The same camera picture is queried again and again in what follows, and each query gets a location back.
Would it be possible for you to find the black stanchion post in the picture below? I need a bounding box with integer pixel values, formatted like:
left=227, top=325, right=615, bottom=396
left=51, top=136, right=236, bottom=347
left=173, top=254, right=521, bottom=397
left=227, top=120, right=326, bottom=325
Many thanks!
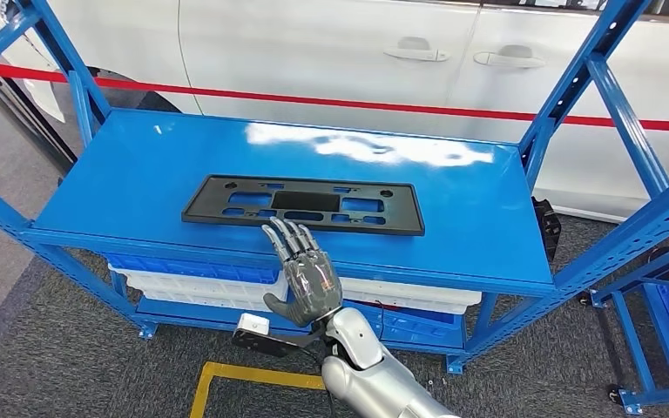
left=0, top=23, right=78, bottom=174

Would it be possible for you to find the black plastic panel part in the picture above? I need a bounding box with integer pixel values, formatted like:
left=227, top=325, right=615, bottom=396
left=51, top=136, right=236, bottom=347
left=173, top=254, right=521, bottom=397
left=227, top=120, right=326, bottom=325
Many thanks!
left=181, top=175, right=426, bottom=237

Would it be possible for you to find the blue metal shelf rack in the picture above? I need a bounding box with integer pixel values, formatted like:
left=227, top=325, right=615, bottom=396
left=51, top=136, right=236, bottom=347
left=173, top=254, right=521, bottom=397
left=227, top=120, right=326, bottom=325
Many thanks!
left=0, top=0, right=669, bottom=376

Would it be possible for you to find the white car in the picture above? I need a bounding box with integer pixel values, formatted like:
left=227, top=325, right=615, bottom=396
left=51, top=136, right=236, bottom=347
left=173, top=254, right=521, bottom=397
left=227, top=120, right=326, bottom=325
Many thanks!
left=0, top=0, right=669, bottom=223

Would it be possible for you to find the white plastic crate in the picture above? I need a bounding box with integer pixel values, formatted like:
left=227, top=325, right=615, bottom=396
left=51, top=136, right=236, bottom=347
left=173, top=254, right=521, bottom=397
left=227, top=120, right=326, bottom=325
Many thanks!
left=108, top=264, right=289, bottom=304
left=334, top=276, right=483, bottom=315
left=140, top=288, right=280, bottom=313
left=363, top=300, right=469, bottom=316

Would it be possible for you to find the blue wheeled shelf rack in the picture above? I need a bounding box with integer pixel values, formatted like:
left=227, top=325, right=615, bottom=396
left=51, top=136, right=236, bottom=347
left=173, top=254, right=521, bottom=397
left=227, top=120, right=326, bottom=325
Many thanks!
left=577, top=230, right=669, bottom=416

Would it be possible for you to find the black plastic bracket part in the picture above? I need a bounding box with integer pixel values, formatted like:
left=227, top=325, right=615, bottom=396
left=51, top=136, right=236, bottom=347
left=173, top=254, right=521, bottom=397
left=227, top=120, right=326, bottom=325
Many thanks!
left=531, top=196, right=563, bottom=264

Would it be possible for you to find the red barrier belt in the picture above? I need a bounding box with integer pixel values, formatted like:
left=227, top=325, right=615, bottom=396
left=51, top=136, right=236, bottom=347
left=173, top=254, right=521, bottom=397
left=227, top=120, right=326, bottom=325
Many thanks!
left=0, top=62, right=669, bottom=135

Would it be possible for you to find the black camera cable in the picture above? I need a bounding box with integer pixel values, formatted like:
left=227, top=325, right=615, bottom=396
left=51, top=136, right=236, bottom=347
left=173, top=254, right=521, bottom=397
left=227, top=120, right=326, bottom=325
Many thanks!
left=302, top=346, right=341, bottom=418

